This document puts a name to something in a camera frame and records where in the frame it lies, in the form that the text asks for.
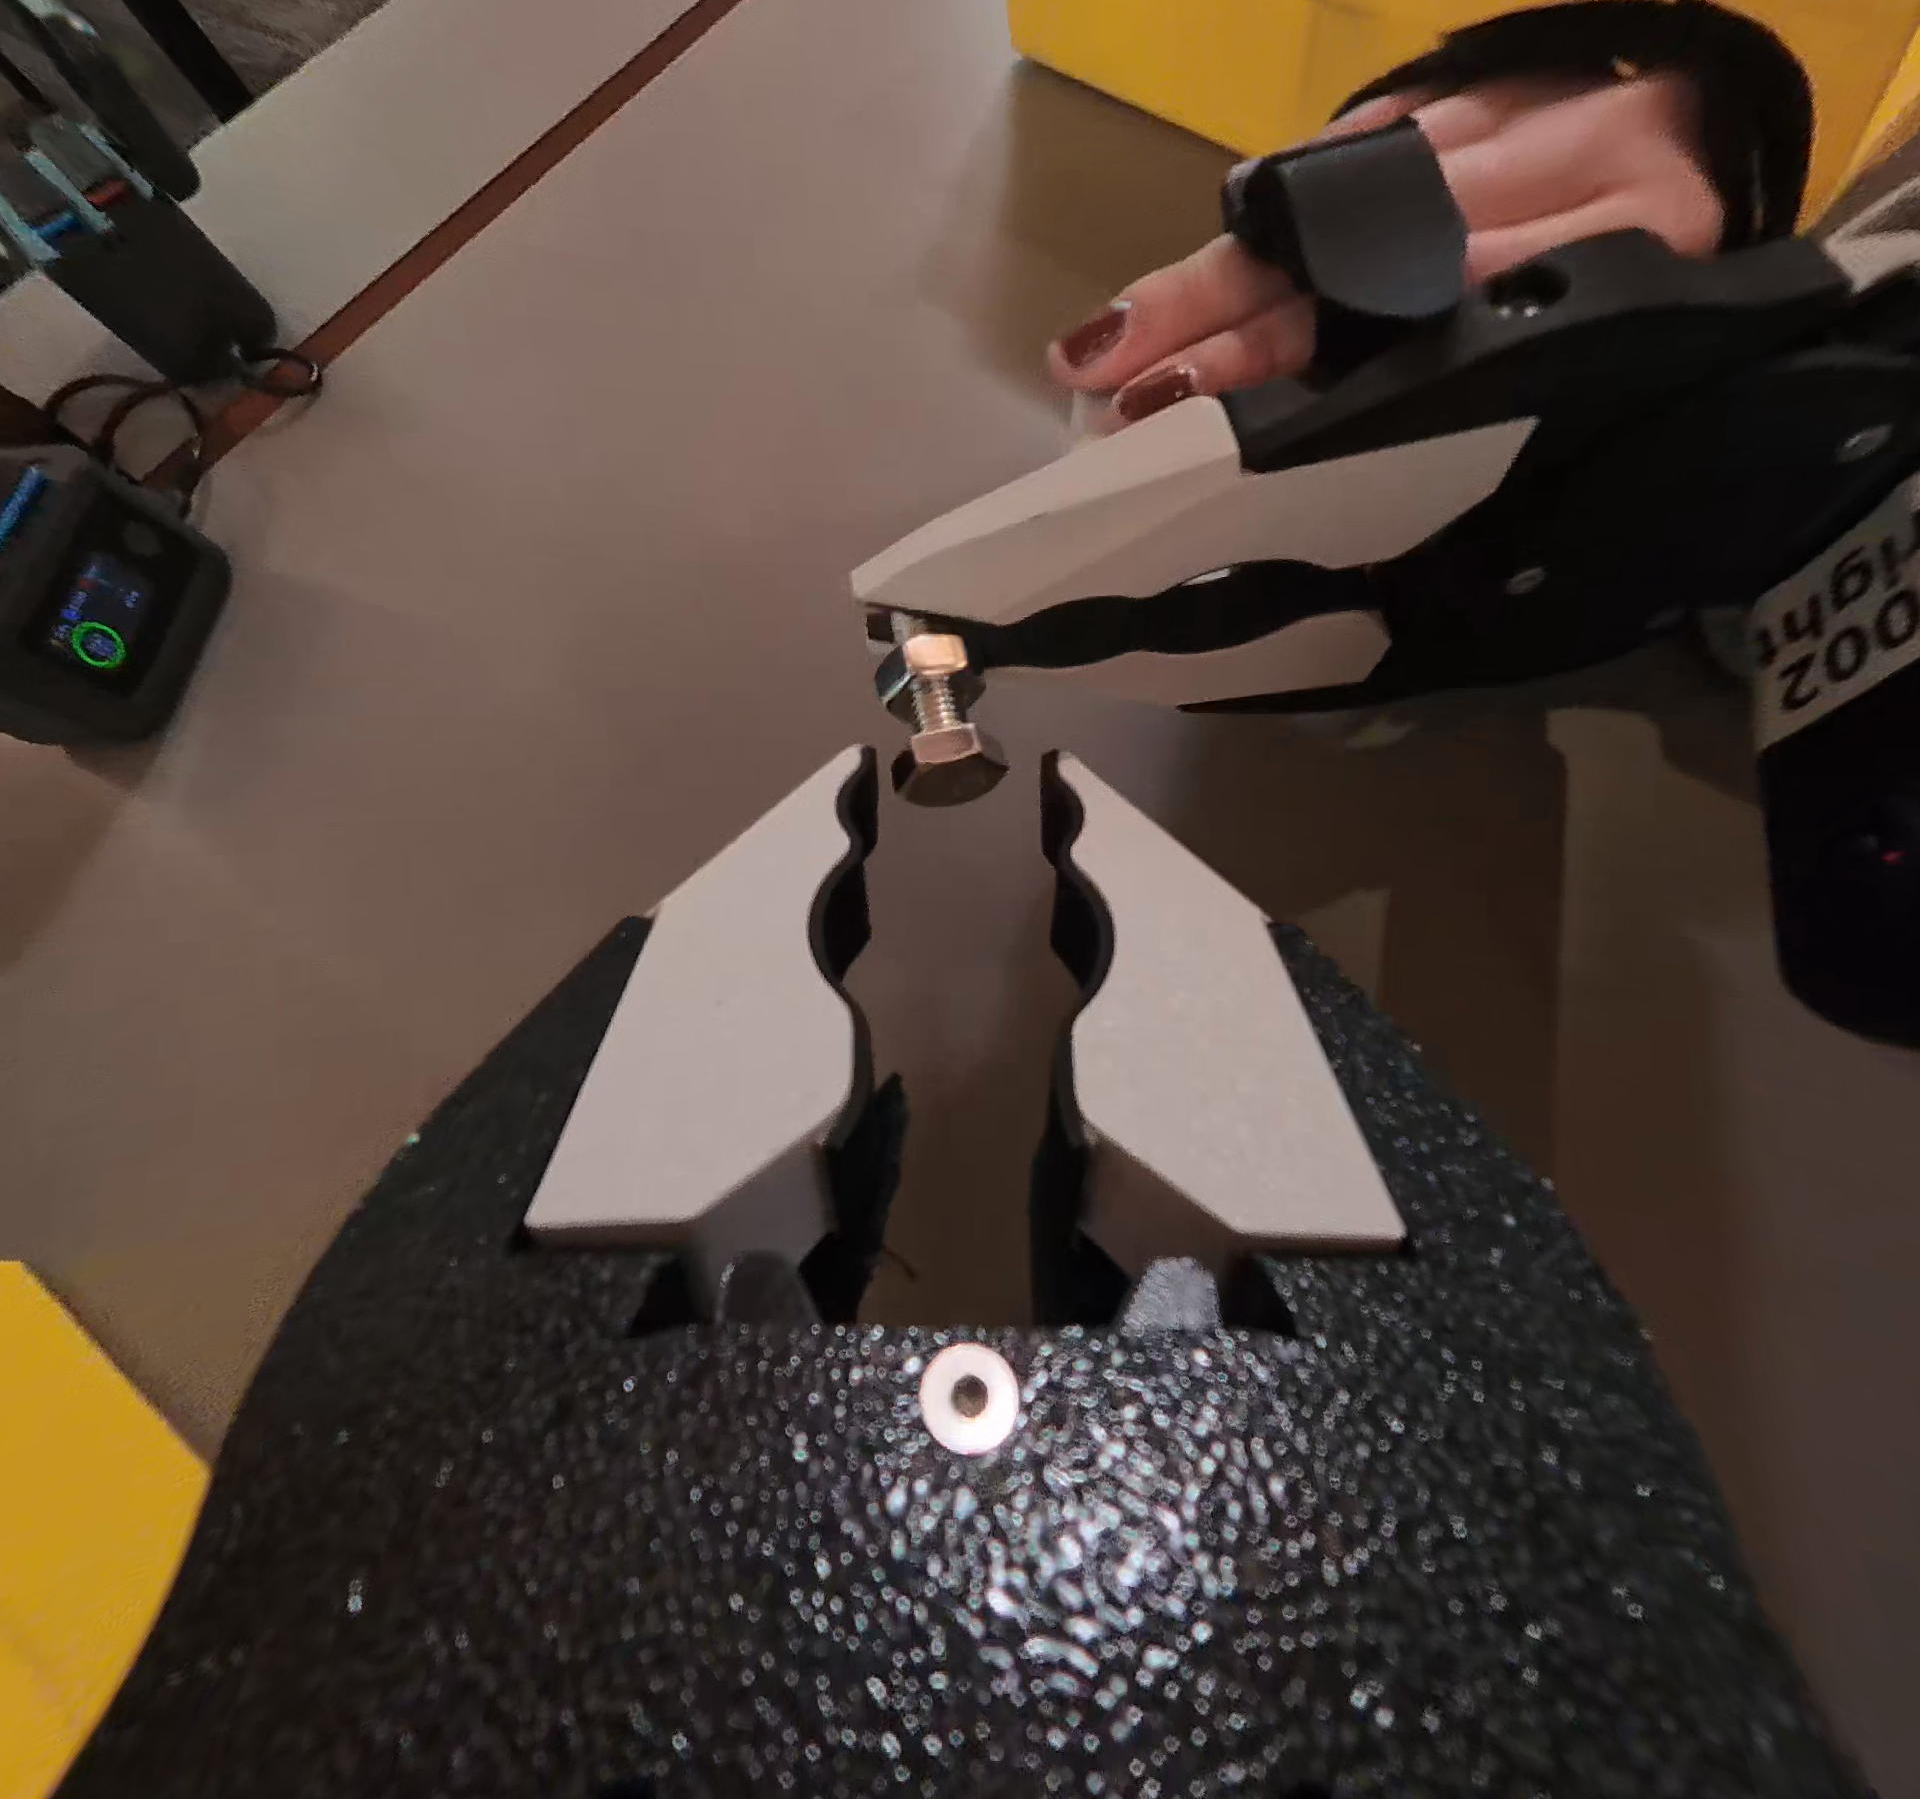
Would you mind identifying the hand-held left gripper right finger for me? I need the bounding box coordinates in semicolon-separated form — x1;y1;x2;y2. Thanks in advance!
1036;753;1411;1308

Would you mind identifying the black box with blue connectors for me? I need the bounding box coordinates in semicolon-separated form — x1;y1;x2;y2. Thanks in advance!
0;186;284;386

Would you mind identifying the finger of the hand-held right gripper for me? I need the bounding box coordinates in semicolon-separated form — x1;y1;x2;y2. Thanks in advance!
849;396;1541;672
976;601;1398;715

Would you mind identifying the black power station with screen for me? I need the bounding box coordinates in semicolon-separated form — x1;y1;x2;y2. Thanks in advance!
0;457;232;745

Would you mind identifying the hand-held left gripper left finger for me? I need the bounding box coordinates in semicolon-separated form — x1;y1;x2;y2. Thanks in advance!
523;744;910;1302

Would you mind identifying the dark cable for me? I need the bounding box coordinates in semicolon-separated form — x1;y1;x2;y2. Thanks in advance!
35;345;325;483

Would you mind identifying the person's right hand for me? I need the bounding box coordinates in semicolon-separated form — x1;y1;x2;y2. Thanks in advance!
1046;89;1727;428

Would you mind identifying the silver hex nut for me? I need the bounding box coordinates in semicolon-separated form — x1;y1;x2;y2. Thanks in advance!
873;632;985;724

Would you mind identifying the silver hex bolt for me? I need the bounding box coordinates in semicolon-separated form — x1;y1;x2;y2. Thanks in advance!
864;607;1012;809

